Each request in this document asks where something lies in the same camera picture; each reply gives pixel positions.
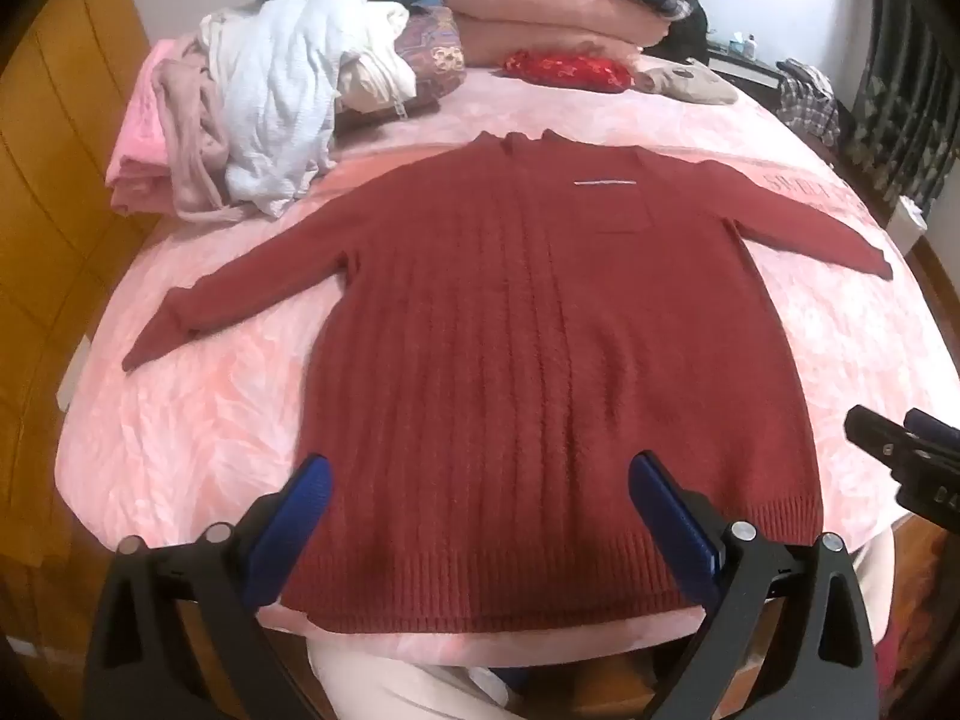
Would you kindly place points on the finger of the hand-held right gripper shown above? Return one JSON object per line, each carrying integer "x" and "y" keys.
{"x": 934, "y": 427}
{"x": 885, "y": 446}

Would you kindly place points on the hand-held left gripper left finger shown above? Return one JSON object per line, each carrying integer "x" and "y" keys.
{"x": 294, "y": 529}

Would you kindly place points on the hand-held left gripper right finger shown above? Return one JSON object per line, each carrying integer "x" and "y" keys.
{"x": 675, "y": 532}

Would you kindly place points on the dark red knit sweater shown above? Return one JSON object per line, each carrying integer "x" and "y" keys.
{"x": 487, "y": 315}

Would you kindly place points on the pink leaf-patterned blanket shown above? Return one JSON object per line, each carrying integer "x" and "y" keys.
{"x": 225, "y": 405}

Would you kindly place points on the white bin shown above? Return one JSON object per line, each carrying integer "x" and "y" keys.
{"x": 907, "y": 225}

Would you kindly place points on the dark patterned curtain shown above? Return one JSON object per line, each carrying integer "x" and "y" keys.
{"x": 900, "y": 112}

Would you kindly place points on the plaid shirt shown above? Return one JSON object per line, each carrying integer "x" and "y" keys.
{"x": 806, "y": 101}

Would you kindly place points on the dark bedside table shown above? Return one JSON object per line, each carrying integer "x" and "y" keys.
{"x": 746, "y": 67}

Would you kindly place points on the pale pink garment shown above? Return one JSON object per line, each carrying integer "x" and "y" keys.
{"x": 191, "y": 135}

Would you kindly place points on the beige plush cushion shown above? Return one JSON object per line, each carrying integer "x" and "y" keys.
{"x": 690, "y": 84}

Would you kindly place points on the tissue box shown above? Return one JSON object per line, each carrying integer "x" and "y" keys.
{"x": 741, "y": 45}

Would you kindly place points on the folded pink towel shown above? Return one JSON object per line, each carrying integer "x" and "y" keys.
{"x": 142, "y": 127}

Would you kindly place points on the white knit garment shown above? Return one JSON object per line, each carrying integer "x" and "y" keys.
{"x": 277, "y": 90}

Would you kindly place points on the cream zippered garment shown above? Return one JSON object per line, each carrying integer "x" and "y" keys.
{"x": 375, "y": 82}

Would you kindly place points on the red embroidered pouch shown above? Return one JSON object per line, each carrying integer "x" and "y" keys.
{"x": 562, "y": 69}

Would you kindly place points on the purple paisley pillow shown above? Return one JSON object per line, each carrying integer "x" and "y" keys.
{"x": 436, "y": 52}

